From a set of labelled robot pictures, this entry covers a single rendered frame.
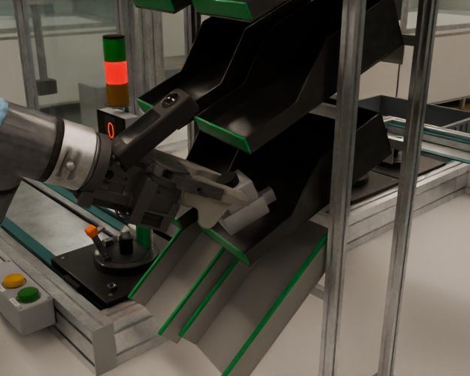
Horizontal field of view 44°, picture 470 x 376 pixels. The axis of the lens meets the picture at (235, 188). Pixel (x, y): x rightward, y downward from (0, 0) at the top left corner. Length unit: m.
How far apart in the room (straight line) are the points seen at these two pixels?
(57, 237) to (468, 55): 5.74
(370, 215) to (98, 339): 0.83
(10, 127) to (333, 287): 0.49
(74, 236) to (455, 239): 1.02
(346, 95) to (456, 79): 5.96
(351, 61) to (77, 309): 0.69
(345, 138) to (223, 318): 0.37
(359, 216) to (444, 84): 5.07
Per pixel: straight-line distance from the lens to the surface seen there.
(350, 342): 1.23
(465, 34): 6.69
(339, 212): 0.81
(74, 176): 0.67
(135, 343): 1.17
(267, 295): 0.93
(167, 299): 1.05
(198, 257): 1.04
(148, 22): 2.45
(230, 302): 0.97
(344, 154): 0.78
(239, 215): 0.77
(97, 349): 1.12
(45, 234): 1.57
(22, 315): 1.19
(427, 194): 1.83
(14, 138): 0.64
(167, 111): 0.69
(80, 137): 0.67
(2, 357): 1.25
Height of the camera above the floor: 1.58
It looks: 22 degrees down
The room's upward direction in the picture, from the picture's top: straight up
